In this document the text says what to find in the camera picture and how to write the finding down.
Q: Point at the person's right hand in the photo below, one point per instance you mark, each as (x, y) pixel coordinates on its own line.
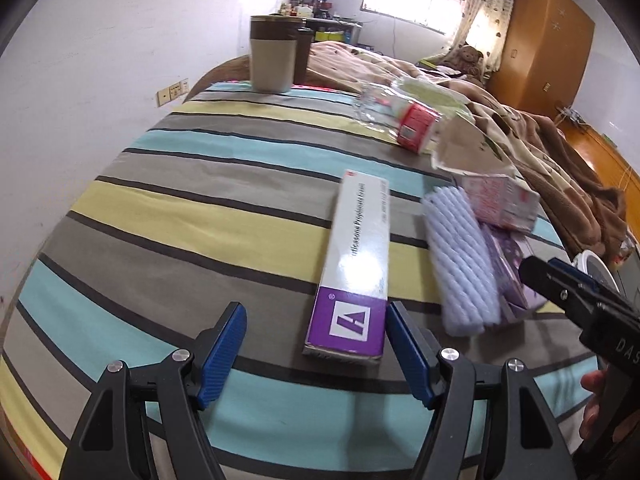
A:
(590, 420)

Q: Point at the wall rack with chargers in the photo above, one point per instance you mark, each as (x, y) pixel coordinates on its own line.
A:
(570, 114)

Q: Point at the white foam net sleeve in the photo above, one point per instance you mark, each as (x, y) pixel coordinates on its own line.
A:
(460, 260)

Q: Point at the pink and white carton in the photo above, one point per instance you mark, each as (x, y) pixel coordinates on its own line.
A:
(500, 200)

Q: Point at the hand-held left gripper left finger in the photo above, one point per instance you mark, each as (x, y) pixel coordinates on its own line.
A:
(220, 355)

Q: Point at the brown and beige thermos cup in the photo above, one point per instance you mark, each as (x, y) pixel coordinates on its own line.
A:
(272, 65)

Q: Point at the group of small bottles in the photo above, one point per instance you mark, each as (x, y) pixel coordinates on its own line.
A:
(305, 7)

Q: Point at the wooden wardrobe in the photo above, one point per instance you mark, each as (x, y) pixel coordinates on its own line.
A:
(545, 45)

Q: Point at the beige wall socket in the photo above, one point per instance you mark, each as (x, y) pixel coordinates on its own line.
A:
(172, 91)

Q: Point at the green and white tissue pack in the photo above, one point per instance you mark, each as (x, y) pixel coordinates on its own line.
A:
(435, 94)

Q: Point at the clear bottle with red label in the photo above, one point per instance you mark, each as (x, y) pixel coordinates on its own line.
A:
(415, 125)

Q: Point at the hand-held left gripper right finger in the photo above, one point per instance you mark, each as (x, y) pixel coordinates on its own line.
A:
(410, 355)

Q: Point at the crushed white green paper cup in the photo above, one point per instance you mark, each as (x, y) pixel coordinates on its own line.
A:
(470, 150)

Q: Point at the wooden headboard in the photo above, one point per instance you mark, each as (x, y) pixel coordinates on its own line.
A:
(605, 160)

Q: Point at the pale purple patterned box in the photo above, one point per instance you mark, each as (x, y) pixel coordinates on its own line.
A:
(510, 270)

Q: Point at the white round trash bin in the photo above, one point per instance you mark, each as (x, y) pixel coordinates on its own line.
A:
(610, 276)

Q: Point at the long purple and white box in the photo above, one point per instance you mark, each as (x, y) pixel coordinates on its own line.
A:
(355, 260)

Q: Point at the striped tablecloth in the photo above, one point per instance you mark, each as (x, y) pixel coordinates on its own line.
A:
(175, 210)

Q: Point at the patterned curtain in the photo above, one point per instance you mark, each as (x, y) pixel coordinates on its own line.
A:
(485, 5)

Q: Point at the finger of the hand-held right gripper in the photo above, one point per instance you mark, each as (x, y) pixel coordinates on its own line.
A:
(562, 266)
(550, 285)

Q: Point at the brown patterned blanket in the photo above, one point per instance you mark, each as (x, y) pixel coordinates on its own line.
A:
(550, 160)

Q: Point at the brown teddy bear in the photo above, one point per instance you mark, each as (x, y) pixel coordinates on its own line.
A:
(467, 57)

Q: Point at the pile of clothes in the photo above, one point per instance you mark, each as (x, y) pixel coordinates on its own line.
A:
(432, 63)

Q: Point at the cluttered shelf unit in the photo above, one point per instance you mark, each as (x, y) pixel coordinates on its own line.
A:
(340, 32)

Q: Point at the barred window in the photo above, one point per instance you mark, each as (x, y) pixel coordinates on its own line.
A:
(405, 0)

